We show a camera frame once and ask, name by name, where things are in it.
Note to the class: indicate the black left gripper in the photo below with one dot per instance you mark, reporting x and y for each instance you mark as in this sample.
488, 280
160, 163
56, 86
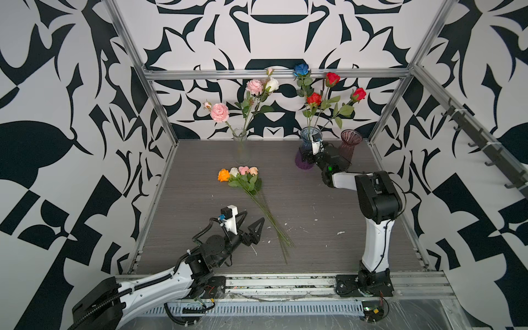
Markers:
248, 236

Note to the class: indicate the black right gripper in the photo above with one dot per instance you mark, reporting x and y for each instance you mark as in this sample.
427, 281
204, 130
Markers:
311, 157

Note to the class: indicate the purple blue glass vase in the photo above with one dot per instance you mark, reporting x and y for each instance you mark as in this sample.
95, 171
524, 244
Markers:
307, 144

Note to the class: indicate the smoky pink glass vase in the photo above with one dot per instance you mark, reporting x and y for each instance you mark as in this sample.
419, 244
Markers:
349, 141

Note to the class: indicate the peach artificial rose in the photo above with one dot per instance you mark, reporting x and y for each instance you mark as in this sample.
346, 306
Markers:
254, 171

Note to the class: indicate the cream artificial rose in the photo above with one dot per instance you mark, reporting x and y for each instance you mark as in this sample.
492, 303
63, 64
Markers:
234, 172

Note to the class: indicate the small pink artificial rose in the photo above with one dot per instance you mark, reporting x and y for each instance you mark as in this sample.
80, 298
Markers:
243, 170

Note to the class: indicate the clear ribbed glass vase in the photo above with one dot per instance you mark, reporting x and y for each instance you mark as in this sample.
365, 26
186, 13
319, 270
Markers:
241, 149

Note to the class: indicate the blue artificial rose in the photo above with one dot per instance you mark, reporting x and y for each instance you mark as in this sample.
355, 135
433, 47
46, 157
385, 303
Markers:
303, 78

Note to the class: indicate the white artificial rose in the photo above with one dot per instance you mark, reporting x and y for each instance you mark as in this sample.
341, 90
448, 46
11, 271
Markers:
272, 86

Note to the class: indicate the pink carnation stem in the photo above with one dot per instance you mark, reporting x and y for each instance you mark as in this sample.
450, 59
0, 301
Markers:
219, 112
254, 86

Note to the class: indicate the small red artificial rose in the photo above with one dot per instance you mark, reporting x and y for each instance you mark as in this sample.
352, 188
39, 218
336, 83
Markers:
341, 110

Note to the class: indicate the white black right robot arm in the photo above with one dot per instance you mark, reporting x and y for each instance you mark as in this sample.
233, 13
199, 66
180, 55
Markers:
379, 203

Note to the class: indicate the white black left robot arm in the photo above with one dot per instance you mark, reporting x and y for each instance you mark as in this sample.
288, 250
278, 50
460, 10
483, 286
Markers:
186, 291

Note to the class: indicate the orange artificial rose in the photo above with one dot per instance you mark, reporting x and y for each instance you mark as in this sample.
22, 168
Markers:
223, 175

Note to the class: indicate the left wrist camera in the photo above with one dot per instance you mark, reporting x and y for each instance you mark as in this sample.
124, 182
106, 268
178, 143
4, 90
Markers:
228, 218

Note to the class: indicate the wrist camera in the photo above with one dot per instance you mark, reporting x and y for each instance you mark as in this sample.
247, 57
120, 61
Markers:
316, 140
228, 218

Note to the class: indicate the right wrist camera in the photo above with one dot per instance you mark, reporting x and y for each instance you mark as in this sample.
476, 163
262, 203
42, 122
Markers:
316, 140

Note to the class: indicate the white slotted cable duct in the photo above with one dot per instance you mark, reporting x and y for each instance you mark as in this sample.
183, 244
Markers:
274, 308

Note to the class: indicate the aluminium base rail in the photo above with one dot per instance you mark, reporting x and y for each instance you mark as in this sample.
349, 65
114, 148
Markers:
404, 285

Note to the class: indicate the grey wall hook rail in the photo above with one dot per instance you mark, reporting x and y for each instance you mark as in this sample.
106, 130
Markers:
482, 140

